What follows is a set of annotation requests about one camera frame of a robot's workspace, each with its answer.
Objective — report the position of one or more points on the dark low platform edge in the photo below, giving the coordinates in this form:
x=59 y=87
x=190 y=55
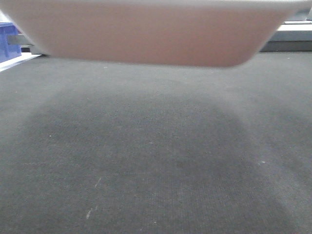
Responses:
x=291 y=36

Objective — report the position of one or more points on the white plastic bin with lid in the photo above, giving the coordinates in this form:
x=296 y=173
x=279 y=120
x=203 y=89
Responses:
x=208 y=33

